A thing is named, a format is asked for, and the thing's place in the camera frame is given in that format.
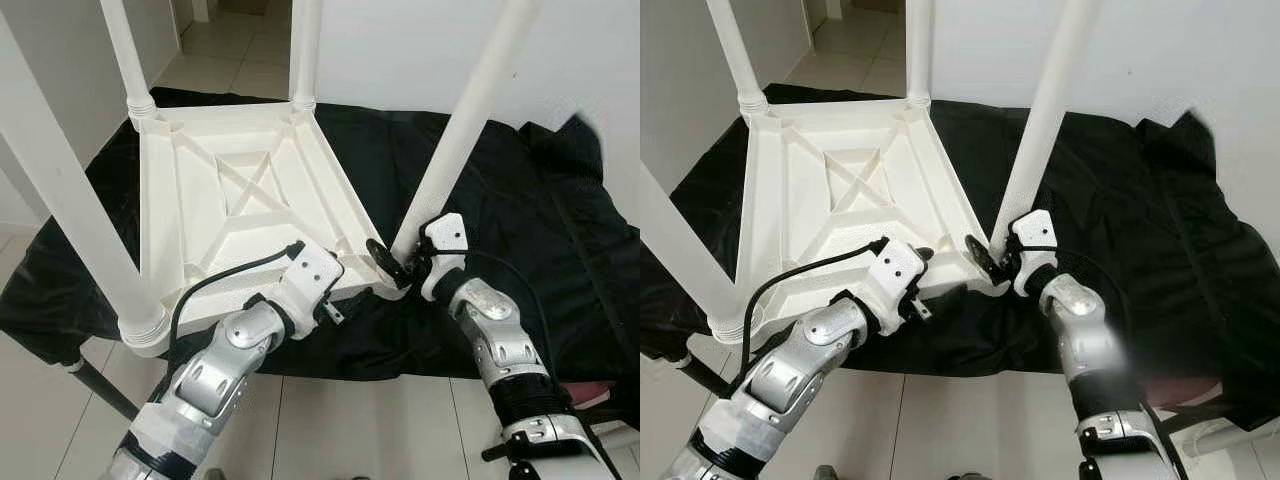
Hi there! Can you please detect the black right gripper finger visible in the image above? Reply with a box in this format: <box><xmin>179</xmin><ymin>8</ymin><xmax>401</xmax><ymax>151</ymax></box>
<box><xmin>365</xmin><ymin>238</ymin><xmax>411</xmax><ymax>286</ymax></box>
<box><xmin>963</xmin><ymin>234</ymin><xmax>1004</xmax><ymax>284</ymax></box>

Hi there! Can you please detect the white plastic children table top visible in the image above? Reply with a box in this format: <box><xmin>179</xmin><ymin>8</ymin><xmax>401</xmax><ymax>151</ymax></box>
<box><xmin>125</xmin><ymin>98</ymin><xmax>411</xmax><ymax>356</ymax></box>
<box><xmin>735</xmin><ymin>95</ymin><xmax>1009</xmax><ymax>346</ymax></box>

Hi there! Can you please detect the white tapered plastic table leg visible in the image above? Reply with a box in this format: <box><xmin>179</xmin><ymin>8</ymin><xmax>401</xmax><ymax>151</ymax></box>
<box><xmin>705</xmin><ymin>0</ymin><xmax>771</xmax><ymax>116</ymax></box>
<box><xmin>640</xmin><ymin>160</ymin><xmax>753</xmax><ymax>346</ymax></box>
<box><xmin>100</xmin><ymin>0</ymin><xmax>161</xmax><ymax>123</ymax></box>
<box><xmin>905</xmin><ymin>0</ymin><xmax>936</xmax><ymax>109</ymax></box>
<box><xmin>988</xmin><ymin>0</ymin><xmax>1103</xmax><ymax>259</ymax></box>
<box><xmin>0</xmin><ymin>10</ymin><xmax>171</xmax><ymax>356</ymax></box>
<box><xmin>288</xmin><ymin>0</ymin><xmax>323</xmax><ymax>111</ymax></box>
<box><xmin>390</xmin><ymin>0</ymin><xmax>543</xmax><ymax>269</ymax></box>

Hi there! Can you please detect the black cloth table cover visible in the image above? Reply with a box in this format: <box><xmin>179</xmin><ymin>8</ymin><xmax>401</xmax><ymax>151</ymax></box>
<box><xmin>0</xmin><ymin>88</ymin><xmax>641</xmax><ymax>431</ymax></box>
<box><xmin>640</xmin><ymin>84</ymin><xmax>1280</xmax><ymax>431</ymax></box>

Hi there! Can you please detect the pink cloth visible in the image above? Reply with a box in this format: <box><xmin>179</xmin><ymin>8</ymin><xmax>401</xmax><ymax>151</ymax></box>
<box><xmin>1145</xmin><ymin>375</ymin><xmax>1216</xmax><ymax>401</ymax></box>
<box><xmin>560</xmin><ymin>378</ymin><xmax>621</xmax><ymax>399</ymax></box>

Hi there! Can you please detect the black metal rod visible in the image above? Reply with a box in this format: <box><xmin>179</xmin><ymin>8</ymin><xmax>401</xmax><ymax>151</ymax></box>
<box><xmin>65</xmin><ymin>358</ymin><xmax>141</xmax><ymax>419</ymax></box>
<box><xmin>570</xmin><ymin>390</ymin><xmax>626</xmax><ymax>413</ymax></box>
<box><xmin>680</xmin><ymin>355</ymin><xmax>731</xmax><ymax>396</ymax></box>
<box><xmin>1150</xmin><ymin>395</ymin><xmax>1241</xmax><ymax>431</ymax></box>

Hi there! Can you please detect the white round stand base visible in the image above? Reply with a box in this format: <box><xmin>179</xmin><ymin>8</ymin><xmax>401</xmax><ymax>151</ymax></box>
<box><xmin>1170</xmin><ymin>415</ymin><xmax>1280</xmax><ymax>480</ymax></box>

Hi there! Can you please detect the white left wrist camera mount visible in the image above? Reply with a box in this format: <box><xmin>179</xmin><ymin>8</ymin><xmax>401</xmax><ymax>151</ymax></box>
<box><xmin>270</xmin><ymin>243</ymin><xmax>346</xmax><ymax>341</ymax></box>
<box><xmin>865</xmin><ymin>238</ymin><xmax>929</xmax><ymax>336</ymax></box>

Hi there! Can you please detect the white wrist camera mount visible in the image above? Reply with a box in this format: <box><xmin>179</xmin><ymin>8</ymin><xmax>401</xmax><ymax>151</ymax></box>
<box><xmin>1008</xmin><ymin>208</ymin><xmax>1059</xmax><ymax>298</ymax></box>
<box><xmin>865</xmin><ymin>238</ymin><xmax>929</xmax><ymax>336</ymax></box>
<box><xmin>270</xmin><ymin>243</ymin><xmax>346</xmax><ymax>341</ymax></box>
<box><xmin>413</xmin><ymin>212</ymin><xmax>471</xmax><ymax>301</ymax></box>

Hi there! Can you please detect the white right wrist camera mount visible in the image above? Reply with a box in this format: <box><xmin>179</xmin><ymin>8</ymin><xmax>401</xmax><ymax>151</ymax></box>
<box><xmin>1008</xmin><ymin>208</ymin><xmax>1059</xmax><ymax>298</ymax></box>
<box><xmin>413</xmin><ymin>212</ymin><xmax>471</xmax><ymax>301</ymax></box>

